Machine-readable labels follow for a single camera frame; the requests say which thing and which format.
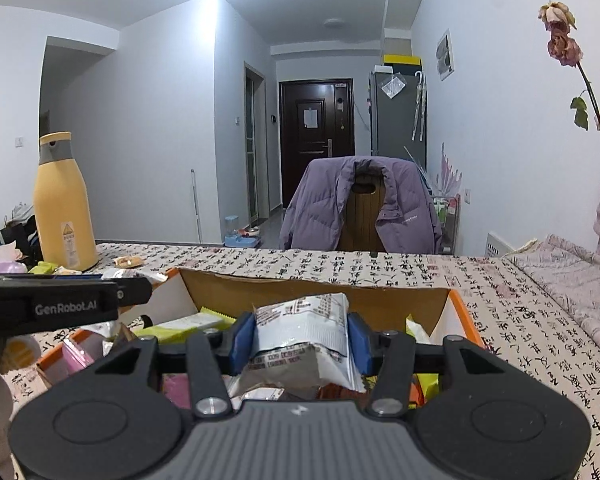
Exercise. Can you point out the small white packet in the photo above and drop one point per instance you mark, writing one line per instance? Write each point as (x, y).
(150, 277)
(115, 274)

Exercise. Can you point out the grey quilted cloth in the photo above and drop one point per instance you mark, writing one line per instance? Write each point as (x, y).
(570, 280)

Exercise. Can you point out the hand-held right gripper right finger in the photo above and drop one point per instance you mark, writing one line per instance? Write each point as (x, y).
(358, 345)

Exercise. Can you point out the orange cardboard box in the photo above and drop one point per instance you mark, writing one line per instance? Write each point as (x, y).
(320, 290)

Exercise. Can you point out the yellow bottle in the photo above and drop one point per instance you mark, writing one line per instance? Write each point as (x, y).
(65, 210)

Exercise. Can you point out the small green packet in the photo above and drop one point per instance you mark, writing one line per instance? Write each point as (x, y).
(41, 268)

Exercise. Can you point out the white and lime packet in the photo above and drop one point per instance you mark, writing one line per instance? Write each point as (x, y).
(416, 332)

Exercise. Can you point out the white wall panel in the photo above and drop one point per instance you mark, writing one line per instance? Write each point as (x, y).
(445, 55)

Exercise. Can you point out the white umbrella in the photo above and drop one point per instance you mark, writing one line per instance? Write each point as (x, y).
(419, 105)

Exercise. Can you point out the white wall heater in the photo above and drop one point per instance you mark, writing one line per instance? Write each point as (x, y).
(502, 246)

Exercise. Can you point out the person's left hand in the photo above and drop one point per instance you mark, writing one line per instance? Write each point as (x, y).
(22, 357)

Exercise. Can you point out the interior glass door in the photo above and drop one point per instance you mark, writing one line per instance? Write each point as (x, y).
(255, 145)

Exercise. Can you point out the purple jacket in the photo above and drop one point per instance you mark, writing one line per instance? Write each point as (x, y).
(320, 205)

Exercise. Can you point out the tissue pack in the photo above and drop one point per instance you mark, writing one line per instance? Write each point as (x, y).
(0, 260)

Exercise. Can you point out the wooden chair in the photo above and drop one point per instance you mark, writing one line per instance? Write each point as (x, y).
(362, 210)

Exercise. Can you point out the pink wall decal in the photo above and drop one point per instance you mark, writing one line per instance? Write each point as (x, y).
(450, 162)

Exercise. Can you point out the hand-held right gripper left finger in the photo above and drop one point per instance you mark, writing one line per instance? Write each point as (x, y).
(244, 345)

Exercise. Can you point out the small orange packet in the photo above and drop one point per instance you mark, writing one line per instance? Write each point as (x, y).
(67, 271)

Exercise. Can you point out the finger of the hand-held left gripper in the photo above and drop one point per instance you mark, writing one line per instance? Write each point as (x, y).
(145, 320)
(135, 291)

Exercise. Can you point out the small flat packet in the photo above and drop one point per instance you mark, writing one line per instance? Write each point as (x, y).
(128, 261)

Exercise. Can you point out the yellow box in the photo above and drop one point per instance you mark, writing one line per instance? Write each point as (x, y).
(402, 60)

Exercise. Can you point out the dark entrance door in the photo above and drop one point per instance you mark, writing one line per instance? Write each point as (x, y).
(315, 145)

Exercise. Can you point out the dried rose bouquet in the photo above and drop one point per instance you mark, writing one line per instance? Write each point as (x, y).
(562, 45)

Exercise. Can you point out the storage trolley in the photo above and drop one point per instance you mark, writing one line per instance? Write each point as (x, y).
(445, 215)

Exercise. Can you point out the pet water dispenser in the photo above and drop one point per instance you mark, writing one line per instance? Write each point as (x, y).
(240, 232)

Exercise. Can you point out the clear plastic bag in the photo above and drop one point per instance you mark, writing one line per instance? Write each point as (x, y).
(392, 87)

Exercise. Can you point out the black bag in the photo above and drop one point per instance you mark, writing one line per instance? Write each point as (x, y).
(22, 235)

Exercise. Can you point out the white crisp packet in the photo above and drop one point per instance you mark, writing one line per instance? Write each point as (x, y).
(300, 330)

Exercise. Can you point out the grey refrigerator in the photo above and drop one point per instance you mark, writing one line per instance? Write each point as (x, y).
(395, 120)

